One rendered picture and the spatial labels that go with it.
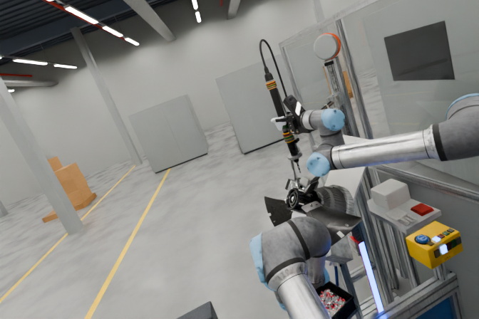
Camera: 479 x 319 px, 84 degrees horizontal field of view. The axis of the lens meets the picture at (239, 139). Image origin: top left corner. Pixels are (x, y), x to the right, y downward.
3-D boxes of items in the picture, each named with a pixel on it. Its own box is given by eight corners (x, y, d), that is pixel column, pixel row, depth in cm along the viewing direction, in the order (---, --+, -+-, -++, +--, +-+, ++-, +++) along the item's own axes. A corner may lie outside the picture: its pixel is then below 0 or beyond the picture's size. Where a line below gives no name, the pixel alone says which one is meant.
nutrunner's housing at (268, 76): (294, 159, 128) (264, 67, 118) (302, 159, 126) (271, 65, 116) (291, 163, 126) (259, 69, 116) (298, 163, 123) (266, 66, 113)
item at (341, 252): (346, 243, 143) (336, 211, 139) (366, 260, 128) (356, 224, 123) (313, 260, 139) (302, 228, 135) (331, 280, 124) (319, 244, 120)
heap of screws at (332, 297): (326, 290, 127) (324, 285, 127) (351, 308, 115) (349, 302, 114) (298, 318, 119) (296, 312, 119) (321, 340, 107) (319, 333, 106)
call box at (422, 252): (439, 241, 113) (435, 219, 111) (464, 253, 104) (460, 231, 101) (410, 258, 110) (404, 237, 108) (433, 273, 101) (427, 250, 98)
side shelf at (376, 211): (389, 193, 180) (388, 189, 179) (441, 214, 145) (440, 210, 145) (360, 208, 175) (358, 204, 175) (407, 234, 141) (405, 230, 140)
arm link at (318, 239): (320, 196, 79) (316, 261, 112) (287, 212, 77) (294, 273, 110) (346, 229, 70) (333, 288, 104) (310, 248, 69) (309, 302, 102)
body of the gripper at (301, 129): (287, 134, 115) (305, 135, 104) (281, 115, 113) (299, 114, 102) (301, 127, 118) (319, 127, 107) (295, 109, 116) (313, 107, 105)
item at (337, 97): (335, 105, 174) (331, 92, 172) (345, 102, 169) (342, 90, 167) (329, 110, 167) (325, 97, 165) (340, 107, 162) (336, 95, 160)
